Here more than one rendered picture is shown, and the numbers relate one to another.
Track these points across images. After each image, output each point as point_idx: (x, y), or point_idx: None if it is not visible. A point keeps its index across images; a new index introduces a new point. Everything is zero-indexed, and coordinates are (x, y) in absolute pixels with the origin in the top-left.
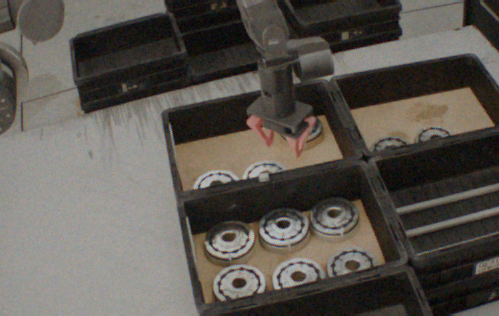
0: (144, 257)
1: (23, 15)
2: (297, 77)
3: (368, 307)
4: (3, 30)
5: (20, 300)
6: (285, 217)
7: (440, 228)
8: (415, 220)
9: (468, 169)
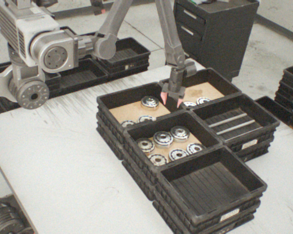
0: (95, 161)
1: (100, 47)
2: (126, 84)
3: (209, 163)
4: (87, 53)
5: (40, 191)
6: (162, 134)
7: (220, 134)
8: None
9: (221, 112)
